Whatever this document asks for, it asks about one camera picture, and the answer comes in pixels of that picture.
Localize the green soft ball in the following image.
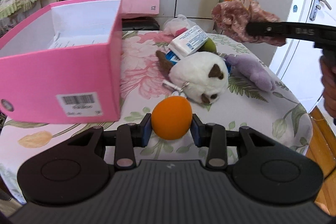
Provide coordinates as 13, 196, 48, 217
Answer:
198, 38, 217, 53

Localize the silver door handle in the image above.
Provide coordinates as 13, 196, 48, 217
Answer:
309, 0, 332, 21

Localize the pink floral fabric pouch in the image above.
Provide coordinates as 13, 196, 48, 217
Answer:
211, 1, 286, 47

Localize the blue white tissue pack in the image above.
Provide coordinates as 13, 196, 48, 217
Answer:
165, 50, 181, 65

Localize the white brown cat plush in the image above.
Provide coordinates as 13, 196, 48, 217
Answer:
155, 50, 229, 105

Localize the white door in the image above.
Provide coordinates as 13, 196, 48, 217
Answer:
270, 0, 335, 111

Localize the white plastic bag bundle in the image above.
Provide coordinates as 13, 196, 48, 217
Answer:
163, 14, 196, 37

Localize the orange soft ball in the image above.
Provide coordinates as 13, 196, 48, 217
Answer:
151, 96, 193, 140

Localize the right hand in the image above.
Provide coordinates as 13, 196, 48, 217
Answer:
319, 56, 336, 119

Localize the black suitcase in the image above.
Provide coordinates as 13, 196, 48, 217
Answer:
122, 16, 160, 31

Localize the purple plush toy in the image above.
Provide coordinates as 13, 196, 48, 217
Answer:
224, 54, 276, 92

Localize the floral tablecloth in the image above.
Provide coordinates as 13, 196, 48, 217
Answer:
1, 31, 312, 202

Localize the pink cardboard shoe box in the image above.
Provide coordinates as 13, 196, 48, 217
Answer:
1, 0, 122, 124

